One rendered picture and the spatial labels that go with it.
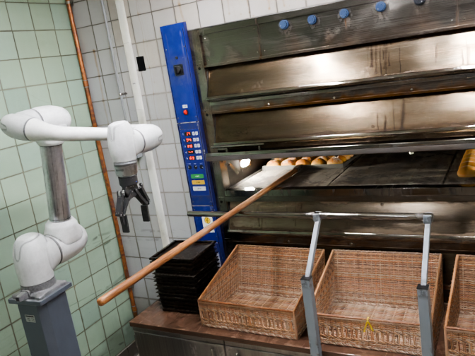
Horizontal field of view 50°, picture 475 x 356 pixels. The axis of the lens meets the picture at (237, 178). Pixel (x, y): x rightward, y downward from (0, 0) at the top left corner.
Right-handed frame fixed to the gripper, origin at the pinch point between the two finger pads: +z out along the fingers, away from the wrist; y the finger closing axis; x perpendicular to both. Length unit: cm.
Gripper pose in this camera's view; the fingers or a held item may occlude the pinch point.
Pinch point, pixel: (136, 224)
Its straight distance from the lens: 209.3
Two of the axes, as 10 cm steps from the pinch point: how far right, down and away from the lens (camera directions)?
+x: 9.0, -0.2, -4.4
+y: -4.2, 2.5, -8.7
